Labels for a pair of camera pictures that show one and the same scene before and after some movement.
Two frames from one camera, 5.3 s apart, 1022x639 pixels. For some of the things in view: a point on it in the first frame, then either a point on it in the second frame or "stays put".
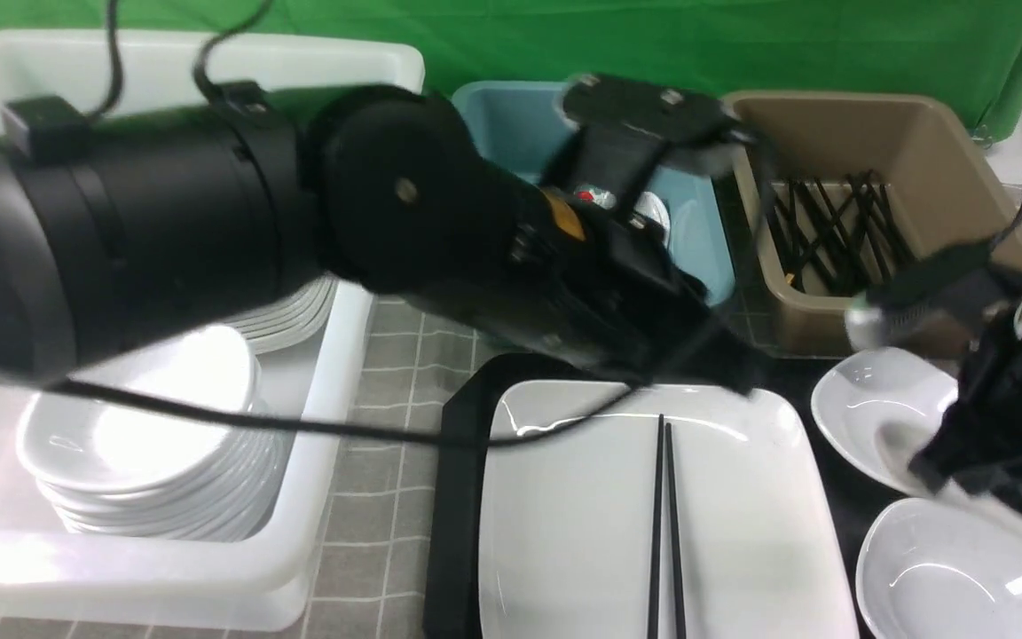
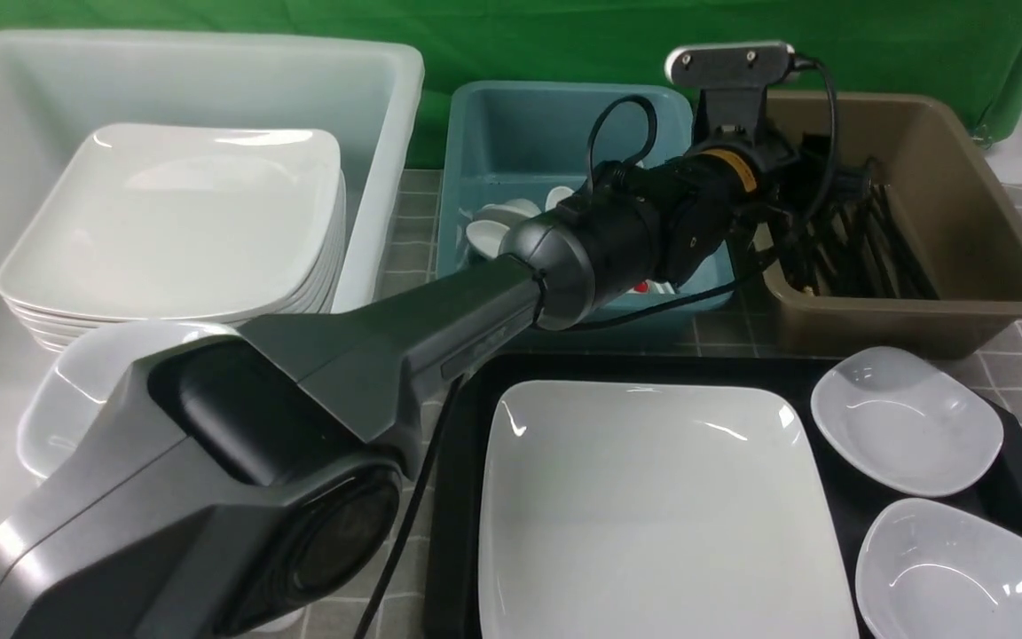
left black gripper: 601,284 -> 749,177
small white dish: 928,570 stays put
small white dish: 880,405 stays put
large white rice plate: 566,522 stays put
